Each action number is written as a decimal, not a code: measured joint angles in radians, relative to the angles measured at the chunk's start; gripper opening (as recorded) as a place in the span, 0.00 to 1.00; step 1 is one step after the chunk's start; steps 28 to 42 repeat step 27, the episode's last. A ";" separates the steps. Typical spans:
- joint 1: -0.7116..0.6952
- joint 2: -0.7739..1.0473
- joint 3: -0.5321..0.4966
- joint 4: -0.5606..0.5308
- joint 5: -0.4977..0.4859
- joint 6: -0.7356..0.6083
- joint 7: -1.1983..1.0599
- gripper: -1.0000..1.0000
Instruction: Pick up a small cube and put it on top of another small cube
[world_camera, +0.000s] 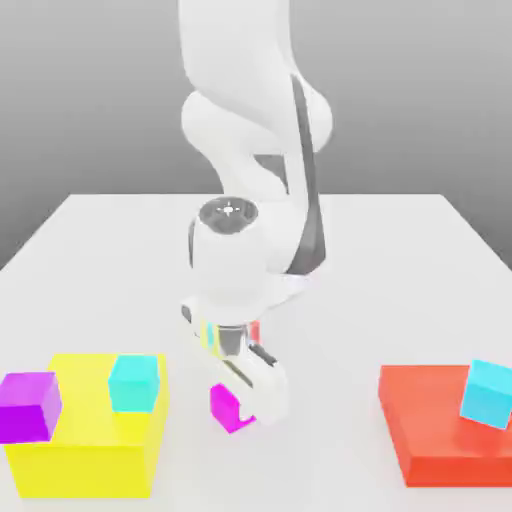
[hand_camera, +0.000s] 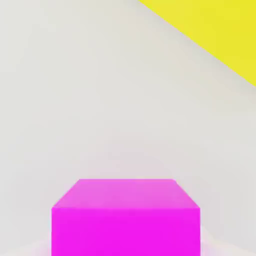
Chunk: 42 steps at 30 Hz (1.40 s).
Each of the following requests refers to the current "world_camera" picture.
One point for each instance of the small purple cube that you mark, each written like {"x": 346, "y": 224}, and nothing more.
{"x": 28, "y": 408}

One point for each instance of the small magenta cube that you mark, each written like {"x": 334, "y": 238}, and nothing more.
{"x": 224, "y": 408}

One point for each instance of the small sky blue cube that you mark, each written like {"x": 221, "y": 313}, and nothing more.
{"x": 486, "y": 394}

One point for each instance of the large orange box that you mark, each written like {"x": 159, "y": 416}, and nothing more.
{"x": 432, "y": 424}

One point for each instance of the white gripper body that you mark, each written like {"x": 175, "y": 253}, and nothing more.
{"x": 262, "y": 384}

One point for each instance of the large yellow box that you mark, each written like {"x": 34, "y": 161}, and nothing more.
{"x": 100, "y": 452}

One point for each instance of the small turquoise cube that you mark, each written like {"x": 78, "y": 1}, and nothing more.
{"x": 134, "y": 384}

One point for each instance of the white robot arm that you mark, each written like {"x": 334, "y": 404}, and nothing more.
{"x": 240, "y": 120}

